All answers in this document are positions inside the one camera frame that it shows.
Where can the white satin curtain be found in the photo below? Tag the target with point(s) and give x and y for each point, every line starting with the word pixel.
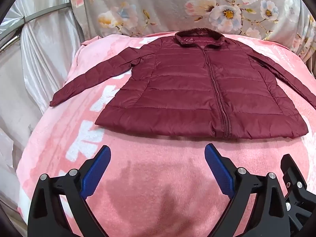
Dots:
pixel 37 66

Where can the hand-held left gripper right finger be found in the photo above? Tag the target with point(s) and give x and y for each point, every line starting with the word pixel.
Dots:
pixel 219 170

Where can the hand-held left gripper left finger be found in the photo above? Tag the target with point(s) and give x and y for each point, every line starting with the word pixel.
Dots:
pixel 95 170

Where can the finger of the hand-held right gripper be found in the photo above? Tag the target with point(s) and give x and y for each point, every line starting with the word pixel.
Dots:
pixel 292 175

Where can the grey floral bedding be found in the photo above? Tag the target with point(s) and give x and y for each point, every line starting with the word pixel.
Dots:
pixel 172 5

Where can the maroon puffer jacket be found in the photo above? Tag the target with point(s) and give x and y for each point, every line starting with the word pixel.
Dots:
pixel 197 84

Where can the pink printed blanket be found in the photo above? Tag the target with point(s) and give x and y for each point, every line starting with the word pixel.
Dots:
pixel 153 190

